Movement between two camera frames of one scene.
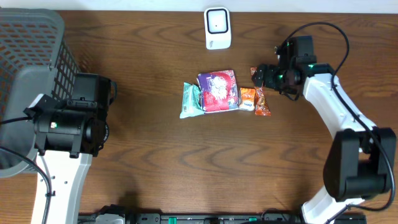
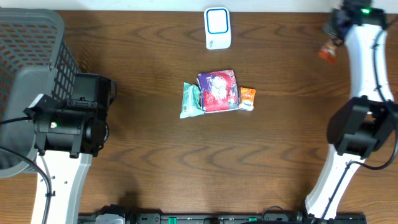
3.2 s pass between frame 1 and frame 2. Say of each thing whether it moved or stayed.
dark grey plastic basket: stayed
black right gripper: moved
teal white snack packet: stayed
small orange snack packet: stayed
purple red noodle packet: stayed
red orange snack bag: moved
